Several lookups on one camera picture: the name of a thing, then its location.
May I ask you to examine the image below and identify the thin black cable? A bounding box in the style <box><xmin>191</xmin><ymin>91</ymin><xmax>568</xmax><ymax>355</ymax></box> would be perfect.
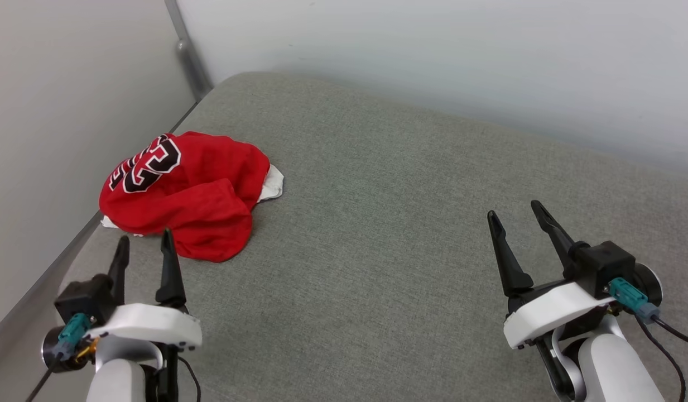
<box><xmin>25</xmin><ymin>357</ymin><xmax>61</xmax><ymax>402</ymax></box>
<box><xmin>177</xmin><ymin>355</ymin><xmax>203</xmax><ymax>402</ymax></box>
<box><xmin>652</xmin><ymin>315</ymin><xmax>688</xmax><ymax>349</ymax></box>
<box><xmin>633</xmin><ymin>313</ymin><xmax>688</xmax><ymax>402</ymax></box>

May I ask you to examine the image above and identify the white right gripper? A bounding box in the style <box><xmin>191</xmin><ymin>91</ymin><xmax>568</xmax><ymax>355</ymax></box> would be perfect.
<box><xmin>487</xmin><ymin>199</ymin><xmax>617</xmax><ymax>350</ymax></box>

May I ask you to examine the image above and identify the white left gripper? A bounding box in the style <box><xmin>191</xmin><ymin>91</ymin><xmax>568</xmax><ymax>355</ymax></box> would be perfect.
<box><xmin>86</xmin><ymin>227</ymin><xmax>203</xmax><ymax>352</ymax></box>

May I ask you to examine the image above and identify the grey metal pole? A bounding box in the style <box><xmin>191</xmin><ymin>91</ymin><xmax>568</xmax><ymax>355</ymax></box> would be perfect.
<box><xmin>165</xmin><ymin>0</ymin><xmax>214</xmax><ymax>102</ymax></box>

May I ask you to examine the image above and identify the teal left camera cable connector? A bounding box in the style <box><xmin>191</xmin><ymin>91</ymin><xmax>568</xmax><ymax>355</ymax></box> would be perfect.
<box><xmin>54</xmin><ymin>312</ymin><xmax>93</xmax><ymax>360</ymax></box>

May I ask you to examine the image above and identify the teal right camera cable connector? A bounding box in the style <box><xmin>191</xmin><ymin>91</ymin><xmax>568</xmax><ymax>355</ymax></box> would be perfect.
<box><xmin>608</xmin><ymin>277</ymin><xmax>661</xmax><ymax>325</ymax></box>

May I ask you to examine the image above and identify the red basketball jersey number 23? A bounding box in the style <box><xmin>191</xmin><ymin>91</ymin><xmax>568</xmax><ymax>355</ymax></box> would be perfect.
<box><xmin>99</xmin><ymin>131</ymin><xmax>285</xmax><ymax>263</ymax></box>

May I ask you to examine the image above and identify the teal camera cable connector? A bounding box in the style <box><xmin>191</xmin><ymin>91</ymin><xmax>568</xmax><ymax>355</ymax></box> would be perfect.
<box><xmin>54</xmin><ymin>312</ymin><xmax>93</xmax><ymax>360</ymax></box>
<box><xmin>608</xmin><ymin>277</ymin><xmax>661</xmax><ymax>325</ymax></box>

